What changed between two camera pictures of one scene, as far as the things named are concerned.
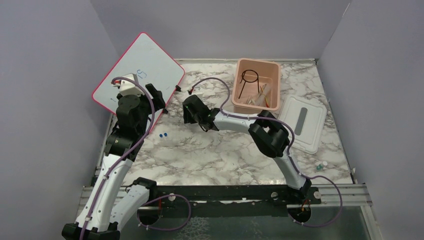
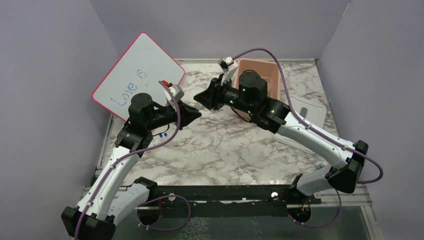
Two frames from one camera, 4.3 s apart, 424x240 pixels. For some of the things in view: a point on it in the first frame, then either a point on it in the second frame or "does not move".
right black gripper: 186,118 to 211,98
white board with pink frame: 152,65 does not move
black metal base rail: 133,199 does not move
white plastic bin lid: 308,118 does not move
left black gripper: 156,95 to 188,114
